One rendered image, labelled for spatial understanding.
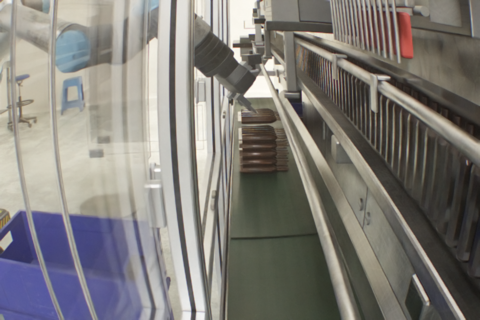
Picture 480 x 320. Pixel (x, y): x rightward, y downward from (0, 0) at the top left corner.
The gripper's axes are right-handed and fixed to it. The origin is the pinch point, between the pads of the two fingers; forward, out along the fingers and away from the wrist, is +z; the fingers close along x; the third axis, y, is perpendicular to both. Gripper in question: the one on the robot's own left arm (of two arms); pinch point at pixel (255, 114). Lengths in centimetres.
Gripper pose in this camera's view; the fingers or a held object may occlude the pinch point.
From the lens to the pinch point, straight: 102.0
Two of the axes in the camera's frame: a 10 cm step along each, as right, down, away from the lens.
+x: -4.4, -2.2, 8.7
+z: 6.5, 5.9, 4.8
